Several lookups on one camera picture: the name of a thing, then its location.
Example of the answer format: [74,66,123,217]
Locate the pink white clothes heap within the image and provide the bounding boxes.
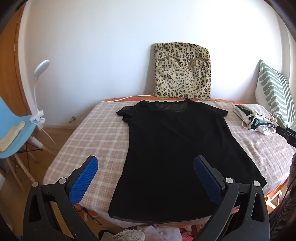
[148,224,200,241]

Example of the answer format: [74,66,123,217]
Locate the green white striped pillow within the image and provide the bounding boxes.
[255,60,296,130]

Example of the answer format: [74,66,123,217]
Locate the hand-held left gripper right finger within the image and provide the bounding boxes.
[193,155,270,241]

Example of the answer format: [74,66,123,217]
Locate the orange floral bedsheet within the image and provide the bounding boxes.
[76,96,284,232]

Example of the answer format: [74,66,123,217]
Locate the pile of white green clothes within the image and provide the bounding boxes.
[233,104,278,135]

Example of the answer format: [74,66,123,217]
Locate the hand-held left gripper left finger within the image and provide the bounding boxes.
[23,156,100,241]

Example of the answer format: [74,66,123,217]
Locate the blue chair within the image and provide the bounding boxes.
[0,96,47,193]

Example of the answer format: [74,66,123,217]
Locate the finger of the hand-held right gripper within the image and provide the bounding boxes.
[275,126,292,139]

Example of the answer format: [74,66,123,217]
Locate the black t-shirt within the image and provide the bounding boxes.
[109,98,267,225]

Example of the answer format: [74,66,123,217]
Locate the beige fluffy cloth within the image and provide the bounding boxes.
[113,229,145,241]

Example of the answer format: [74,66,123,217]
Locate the pens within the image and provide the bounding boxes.
[77,206,102,226]

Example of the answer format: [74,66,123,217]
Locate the wooden door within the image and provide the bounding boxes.
[0,5,33,116]

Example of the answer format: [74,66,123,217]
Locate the white clip lamp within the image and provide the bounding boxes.
[30,60,51,124]

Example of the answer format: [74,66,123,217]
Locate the person's patterned clothing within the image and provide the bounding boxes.
[269,192,296,241]

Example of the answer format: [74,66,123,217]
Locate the leopard print cushion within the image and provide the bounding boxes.
[154,42,212,100]

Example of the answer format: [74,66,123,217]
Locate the pale yellow cloth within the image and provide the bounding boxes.
[0,121,26,152]

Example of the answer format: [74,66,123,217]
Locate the beige plaid blanket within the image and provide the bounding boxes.
[43,100,296,209]

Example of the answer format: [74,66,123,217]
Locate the white lamp cable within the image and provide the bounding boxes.
[37,122,56,144]

